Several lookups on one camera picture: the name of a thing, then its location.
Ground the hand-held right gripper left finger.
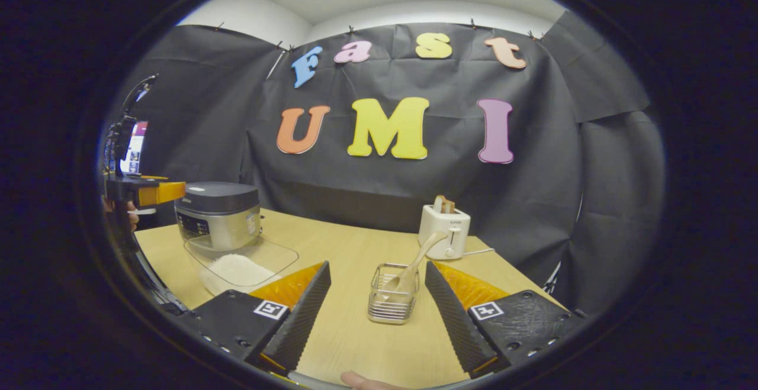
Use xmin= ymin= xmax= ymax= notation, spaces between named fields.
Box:
xmin=178 ymin=261 xmax=332 ymax=377

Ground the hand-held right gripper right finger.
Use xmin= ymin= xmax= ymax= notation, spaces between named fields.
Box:
xmin=425 ymin=261 xmax=587 ymax=379

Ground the dark grey rice cooker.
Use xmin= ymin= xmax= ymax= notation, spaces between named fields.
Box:
xmin=174 ymin=181 xmax=262 ymax=253

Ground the wire metal chopstick holder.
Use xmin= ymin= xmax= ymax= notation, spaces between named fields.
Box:
xmin=368 ymin=263 xmax=420 ymax=325

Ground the wooden spoon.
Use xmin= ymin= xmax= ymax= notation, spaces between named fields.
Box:
xmin=385 ymin=231 xmax=449 ymax=296

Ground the white rice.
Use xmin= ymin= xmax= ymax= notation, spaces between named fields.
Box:
xmin=201 ymin=254 xmax=282 ymax=295

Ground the computer monitor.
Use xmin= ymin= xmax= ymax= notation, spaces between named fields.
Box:
xmin=118 ymin=121 xmax=149 ymax=176

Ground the clear plastic container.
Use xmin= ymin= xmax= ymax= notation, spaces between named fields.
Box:
xmin=184 ymin=233 xmax=300 ymax=297

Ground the white toaster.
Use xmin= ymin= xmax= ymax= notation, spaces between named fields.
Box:
xmin=418 ymin=204 xmax=471 ymax=260

